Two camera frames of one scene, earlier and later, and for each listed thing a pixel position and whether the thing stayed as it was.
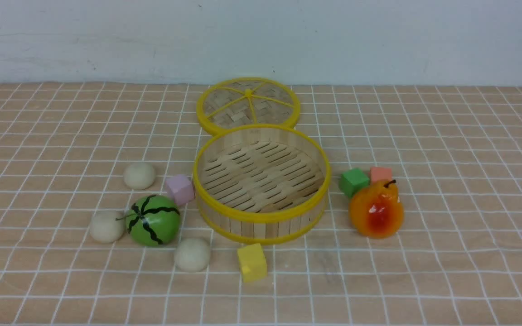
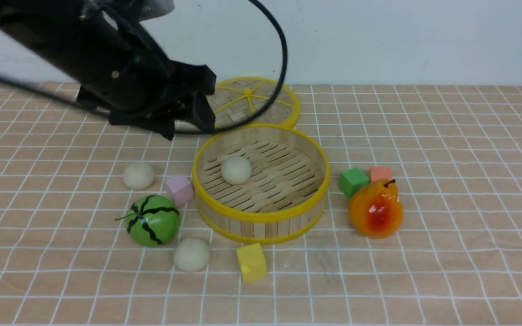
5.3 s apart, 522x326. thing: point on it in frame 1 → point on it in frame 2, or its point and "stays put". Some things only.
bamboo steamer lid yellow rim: [247, 101] stays put
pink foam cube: [181, 188] stays put
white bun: [108, 227] → [236, 170]
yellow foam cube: [253, 262] stays put
